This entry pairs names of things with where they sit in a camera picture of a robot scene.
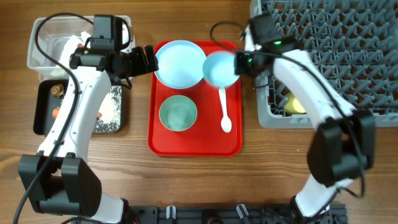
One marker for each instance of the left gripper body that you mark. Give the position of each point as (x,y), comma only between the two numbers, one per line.
(134,63)

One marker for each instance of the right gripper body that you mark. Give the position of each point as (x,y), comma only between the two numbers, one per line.
(246,63)

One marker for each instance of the light blue rice bowl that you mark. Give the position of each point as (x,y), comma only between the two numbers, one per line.
(218,69)

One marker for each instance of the white rice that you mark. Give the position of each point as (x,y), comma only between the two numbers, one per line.
(109,118)

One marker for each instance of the light blue plate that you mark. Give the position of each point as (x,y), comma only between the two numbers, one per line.
(180,64)

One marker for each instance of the white napkin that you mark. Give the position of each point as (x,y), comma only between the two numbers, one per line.
(71,45)

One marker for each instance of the yellow cup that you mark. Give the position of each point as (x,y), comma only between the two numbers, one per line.
(293,106)

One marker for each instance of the white plastic spoon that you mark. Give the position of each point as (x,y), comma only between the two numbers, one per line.
(226,123)

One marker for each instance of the green bowl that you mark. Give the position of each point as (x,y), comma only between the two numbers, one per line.
(178,113)

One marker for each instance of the brown food ball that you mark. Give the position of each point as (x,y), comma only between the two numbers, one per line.
(57,90)

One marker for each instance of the orange carrot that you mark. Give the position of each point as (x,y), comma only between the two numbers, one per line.
(56,111)

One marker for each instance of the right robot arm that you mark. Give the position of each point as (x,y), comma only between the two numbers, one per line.
(342,148)

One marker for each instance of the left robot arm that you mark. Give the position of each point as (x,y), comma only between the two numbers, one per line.
(57,179)

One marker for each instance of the black waste tray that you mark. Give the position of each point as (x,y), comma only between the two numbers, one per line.
(46,103)

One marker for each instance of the clear plastic waste bin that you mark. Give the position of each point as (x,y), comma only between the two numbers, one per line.
(52,37)

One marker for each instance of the grey dishwasher rack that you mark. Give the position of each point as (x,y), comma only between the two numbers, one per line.
(353,44)

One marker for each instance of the red serving tray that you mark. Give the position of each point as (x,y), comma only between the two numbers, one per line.
(206,137)

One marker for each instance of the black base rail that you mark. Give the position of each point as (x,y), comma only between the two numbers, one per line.
(267,214)

